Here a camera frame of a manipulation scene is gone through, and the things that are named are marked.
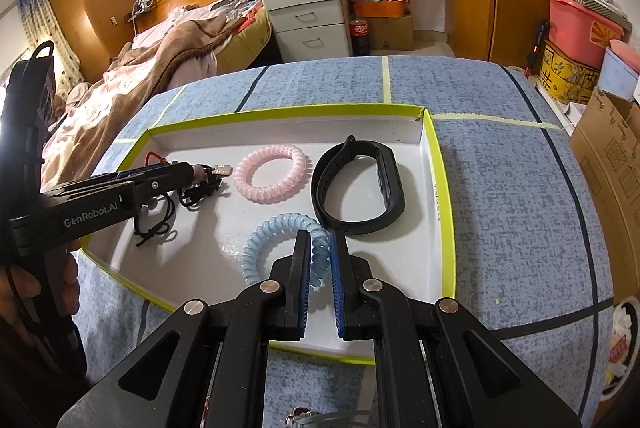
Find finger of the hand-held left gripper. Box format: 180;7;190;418
42;164;175;196
122;161;197;215

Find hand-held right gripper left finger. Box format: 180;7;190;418
56;229;312;428

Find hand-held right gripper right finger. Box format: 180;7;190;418
329;229;583;428

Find black hair tie pink ball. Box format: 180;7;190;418
179;164;234;209

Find black hair tie blue bead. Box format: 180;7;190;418
133;199;179;247

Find blue spiral hair tie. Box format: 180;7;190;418
242;213;334;291

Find yellow-green cardboard box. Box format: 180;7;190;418
80;104;457;365

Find pink spiral hair tie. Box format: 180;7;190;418
233;145;307;204

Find black wristband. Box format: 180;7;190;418
310;135;406;237

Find person's left hand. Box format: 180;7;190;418
0;250;81;350

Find bed with brown blanket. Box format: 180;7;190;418
39;15;274;191

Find patterned curtain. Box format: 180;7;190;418
17;0;84;94

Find tall wooden wardrobe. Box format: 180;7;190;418
44;0;137;82

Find blue checked cloth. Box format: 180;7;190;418
75;54;617;428

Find white drawer nightstand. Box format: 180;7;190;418
256;0;354;64

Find cola bottle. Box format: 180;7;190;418
349;20;371;56

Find orange basket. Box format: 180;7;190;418
353;0;406;19

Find white bowl with scraps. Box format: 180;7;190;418
602;300;637;405

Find large cardboard box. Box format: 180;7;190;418
569;90;640;279

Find yellow patterned tin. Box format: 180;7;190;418
537;38;601;106

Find red black tool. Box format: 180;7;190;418
523;20;550;76

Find pink plastic bucket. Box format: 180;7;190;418
543;0;634;69

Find pale blue round container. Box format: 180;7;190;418
597;40;640;101

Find grey-blue elastic hair tie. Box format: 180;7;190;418
285;405;374;428

